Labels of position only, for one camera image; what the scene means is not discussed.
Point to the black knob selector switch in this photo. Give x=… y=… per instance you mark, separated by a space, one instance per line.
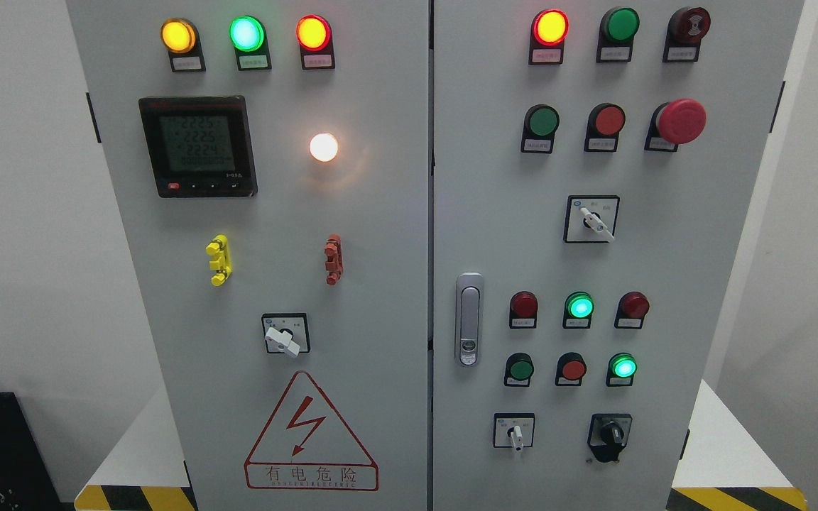
x=608 y=435

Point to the red terminal connector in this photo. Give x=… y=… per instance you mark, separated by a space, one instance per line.
x=334 y=259

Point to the dark red lamp left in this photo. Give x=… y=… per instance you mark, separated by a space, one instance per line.
x=523 y=309

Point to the dark red lamp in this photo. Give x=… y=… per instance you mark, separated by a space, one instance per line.
x=523 y=309
x=632 y=310

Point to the white lit indicator lamp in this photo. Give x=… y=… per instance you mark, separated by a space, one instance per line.
x=324 y=147

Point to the green push button lower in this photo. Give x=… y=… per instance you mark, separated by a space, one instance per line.
x=518 y=370

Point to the green push button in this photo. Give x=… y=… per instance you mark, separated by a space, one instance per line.
x=518 y=370
x=539 y=127

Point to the grey left cabinet door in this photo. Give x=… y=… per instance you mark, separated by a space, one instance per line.
x=368 y=333

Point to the grey cabinet door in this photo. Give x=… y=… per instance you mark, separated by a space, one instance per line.
x=501 y=213
x=368 y=333

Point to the green lit lamp middle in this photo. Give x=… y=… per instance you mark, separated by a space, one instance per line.
x=579 y=309

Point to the green push button upper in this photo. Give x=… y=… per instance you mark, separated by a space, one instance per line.
x=539 y=127

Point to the yellow terminal connector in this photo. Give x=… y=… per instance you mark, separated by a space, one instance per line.
x=218 y=252

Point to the red push button lower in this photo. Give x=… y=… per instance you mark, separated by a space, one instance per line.
x=570 y=369

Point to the red push button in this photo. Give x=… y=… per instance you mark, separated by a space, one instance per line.
x=570 y=369
x=604 y=124

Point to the grey right cabinet door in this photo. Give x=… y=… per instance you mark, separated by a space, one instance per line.
x=501 y=213

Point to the red electrical hazard sticker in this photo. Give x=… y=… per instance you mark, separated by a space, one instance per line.
x=307 y=445

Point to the dark red lamp right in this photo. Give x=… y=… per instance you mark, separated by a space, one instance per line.
x=632 y=310

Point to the black digital power meter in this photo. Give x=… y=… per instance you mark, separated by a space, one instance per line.
x=199 y=146

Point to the red push button upper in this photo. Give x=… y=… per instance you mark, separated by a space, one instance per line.
x=604 y=124

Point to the green lit button lower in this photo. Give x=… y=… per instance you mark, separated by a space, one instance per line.
x=621 y=370

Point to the red lit indicator lamp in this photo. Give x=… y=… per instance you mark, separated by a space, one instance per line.
x=314 y=36

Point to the red lit lamp right door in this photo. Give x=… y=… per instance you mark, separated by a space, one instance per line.
x=547 y=37

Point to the green lit indicator lamp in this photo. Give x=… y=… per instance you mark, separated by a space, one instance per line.
x=249 y=38

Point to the red emergency stop button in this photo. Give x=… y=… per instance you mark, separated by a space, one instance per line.
x=674 y=123

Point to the green unlit lamp top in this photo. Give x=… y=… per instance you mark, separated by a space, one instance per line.
x=616 y=35

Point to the yellow indicator lamp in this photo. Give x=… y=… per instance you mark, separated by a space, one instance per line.
x=182 y=40

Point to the dark red buzzer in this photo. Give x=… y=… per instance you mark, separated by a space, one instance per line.
x=685 y=31

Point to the silver door handle lock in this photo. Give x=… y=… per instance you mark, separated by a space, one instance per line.
x=468 y=318

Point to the white handle selector switch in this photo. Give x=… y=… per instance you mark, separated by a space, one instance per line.
x=286 y=333

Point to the white selector switch upper right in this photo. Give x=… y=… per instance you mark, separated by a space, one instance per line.
x=591 y=218

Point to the white selector switch lower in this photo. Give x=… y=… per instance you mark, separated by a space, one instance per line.
x=513 y=431

